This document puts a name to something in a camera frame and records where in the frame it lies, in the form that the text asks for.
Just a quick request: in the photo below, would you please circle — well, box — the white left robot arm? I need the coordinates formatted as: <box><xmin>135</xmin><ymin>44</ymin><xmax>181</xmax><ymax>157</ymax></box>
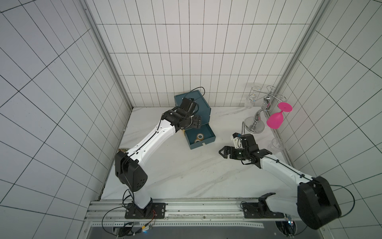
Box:
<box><xmin>115</xmin><ymin>107</ymin><xmax>202</xmax><ymax>210</ymax></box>

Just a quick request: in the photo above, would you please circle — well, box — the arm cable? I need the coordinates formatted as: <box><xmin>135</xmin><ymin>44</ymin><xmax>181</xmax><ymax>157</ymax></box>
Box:
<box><xmin>328</xmin><ymin>184</ymin><xmax>356</xmax><ymax>218</ymax></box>
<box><xmin>100</xmin><ymin>189</ymin><xmax>156</xmax><ymax>238</ymax></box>

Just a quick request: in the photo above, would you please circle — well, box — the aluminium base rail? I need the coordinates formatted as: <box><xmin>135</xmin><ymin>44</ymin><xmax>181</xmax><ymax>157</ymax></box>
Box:
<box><xmin>85</xmin><ymin>198</ymin><xmax>308</xmax><ymax>231</ymax></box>

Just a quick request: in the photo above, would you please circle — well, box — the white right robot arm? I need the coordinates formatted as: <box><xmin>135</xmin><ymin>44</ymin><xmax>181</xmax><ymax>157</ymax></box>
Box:
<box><xmin>218</xmin><ymin>146</ymin><xmax>342</xmax><ymax>230</ymax></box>

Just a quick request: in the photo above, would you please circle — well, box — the teal drawer cabinet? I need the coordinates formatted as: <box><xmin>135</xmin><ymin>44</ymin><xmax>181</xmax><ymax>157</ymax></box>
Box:
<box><xmin>174</xmin><ymin>89</ymin><xmax>216</xmax><ymax>149</ymax></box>

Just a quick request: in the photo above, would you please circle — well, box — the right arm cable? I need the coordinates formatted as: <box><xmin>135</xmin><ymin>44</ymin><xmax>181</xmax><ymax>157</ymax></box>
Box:
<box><xmin>328</xmin><ymin>184</ymin><xmax>356</xmax><ymax>218</ymax></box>

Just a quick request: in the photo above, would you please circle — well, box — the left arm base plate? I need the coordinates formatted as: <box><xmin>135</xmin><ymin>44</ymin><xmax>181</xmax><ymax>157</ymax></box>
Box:
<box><xmin>124</xmin><ymin>202</ymin><xmax>167</xmax><ymax>219</ymax></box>

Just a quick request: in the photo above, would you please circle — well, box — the pink plastic goblet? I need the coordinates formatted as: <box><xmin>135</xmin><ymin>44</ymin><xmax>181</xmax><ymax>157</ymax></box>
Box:
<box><xmin>267</xmin><ymin>102</ymin><xmax>293</xmax><ymax>129</ymax></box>

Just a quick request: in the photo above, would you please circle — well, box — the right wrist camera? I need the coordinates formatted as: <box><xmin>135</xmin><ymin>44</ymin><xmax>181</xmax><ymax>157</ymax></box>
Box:
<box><xmin>231</xmin><ymin>132</ymin><xmax>258</xmax><ymax>149</ymax></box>

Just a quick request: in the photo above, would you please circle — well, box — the clear glass on table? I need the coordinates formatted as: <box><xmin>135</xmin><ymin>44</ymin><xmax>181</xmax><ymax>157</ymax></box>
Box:
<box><xmin>268</xmin><ymin>138</ymin><xmax>285</xmax><ymax>154</ymax></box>

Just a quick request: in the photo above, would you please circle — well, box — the chrome glass holder stand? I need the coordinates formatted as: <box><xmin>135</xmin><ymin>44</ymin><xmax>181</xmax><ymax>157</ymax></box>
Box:
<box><xmin>244</xmin><ymin>85</ymin><xmax>287</xmax><ymax>134</ymax></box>

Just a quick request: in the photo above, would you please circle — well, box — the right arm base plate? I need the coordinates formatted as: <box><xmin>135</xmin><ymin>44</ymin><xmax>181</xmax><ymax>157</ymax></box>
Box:
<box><xmin>240</xmin><ymin>201</ymin><xmax>285</xmax><ymax>219</ymax></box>

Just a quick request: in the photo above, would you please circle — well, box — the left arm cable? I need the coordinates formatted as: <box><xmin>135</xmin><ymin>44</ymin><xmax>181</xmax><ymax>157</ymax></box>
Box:
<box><xmin>100</xmin><ymin>189</ymin><xmax>156</xmax><ymax>238</ymax></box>

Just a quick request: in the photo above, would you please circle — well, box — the clear hanging wine glass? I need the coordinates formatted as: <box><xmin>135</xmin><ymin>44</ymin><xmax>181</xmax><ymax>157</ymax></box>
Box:
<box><xmin>244</xmin><ymin>84</ymin><xmax>262</xmax><ymax>109</ymax></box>

